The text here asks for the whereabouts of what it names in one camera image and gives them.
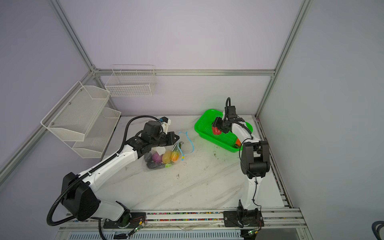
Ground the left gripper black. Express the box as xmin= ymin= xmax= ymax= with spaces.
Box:
xmin=151 ymin=131 xmax=180 ymax=148

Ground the red pepper toy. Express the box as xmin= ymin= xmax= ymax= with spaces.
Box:
xmin=212 ymin=127 xmax=222 ymax=136

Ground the black round avocado toy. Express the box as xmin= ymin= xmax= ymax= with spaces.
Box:
xmin=144 ymin=152 xmax=152 ymax=163

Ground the clear zip bag blue zipper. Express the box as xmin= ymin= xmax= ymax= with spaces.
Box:
xmin=142 ymin=132 xmax=195 ymax=172

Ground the purple onion toy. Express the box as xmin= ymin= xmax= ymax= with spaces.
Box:
xmin=152 ymin=152 xmax=163 ymax=164

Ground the yellow lemon toy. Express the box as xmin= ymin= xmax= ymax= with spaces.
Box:
xmin=162 ymin=151 xmax=172 ymax=165

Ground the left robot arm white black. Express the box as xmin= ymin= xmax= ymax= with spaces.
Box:
xmin=61 ymin=117 xmax=180 ymax=222

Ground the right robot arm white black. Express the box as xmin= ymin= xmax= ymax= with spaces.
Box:
xmin=212 ymin=101 xmax=271 ymax=211

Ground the green plastic basket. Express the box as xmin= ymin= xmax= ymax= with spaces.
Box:
xmin=194 ymin=106 xmax=258 ymax=153

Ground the white mesh lower shelf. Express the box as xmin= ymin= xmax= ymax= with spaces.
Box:
xmin=72 ymin=108 xmax=121 ymax=159

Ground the white mesh shelf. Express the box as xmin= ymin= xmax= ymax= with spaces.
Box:
xmin=41 ymin=82 xmax=111 ymax=142
xmin=72 ymin=108 xmax=121 ymax=159

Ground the white mesh upper shelf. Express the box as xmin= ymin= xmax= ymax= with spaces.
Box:
xmin=41 ymin=82 xmax=111 ymax=142

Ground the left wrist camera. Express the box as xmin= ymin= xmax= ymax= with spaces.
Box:
xmin=159 ymin=117 xmax=172 ymax=134

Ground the white wire wall basket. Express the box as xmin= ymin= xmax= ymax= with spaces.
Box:
xmin=105 ymin=65 xmax=157 ymax=97

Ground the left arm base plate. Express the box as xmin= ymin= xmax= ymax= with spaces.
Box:
xmin=103 ymin=212 xmax=147 ymax=229

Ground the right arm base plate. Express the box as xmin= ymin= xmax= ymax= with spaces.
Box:
xmin=223 ymin=209 xmax=265 ymax=228

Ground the black corrugated cable hose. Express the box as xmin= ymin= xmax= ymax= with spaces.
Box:
xmin=46 ymin=115 xmax=160 ymax=240

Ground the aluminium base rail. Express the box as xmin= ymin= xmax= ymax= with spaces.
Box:
xmin=58 ymin=207 xmax=308 ymax=233

